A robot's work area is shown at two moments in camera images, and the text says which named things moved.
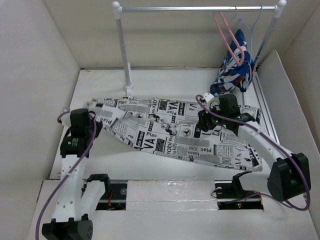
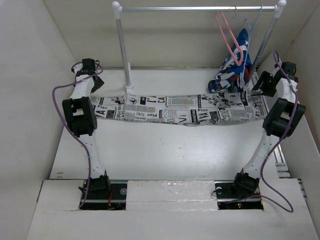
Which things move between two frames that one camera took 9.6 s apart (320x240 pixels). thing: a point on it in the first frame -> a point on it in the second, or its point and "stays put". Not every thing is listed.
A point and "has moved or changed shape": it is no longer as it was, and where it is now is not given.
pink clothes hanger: x=225 y=41 stays put
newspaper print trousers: x=172 y=126 has moved or changed shape
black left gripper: x=98 y=127 -> x=99 y=84
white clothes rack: x=118 y=11 stays put
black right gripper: x=203 y=119 -> x=266 y=75
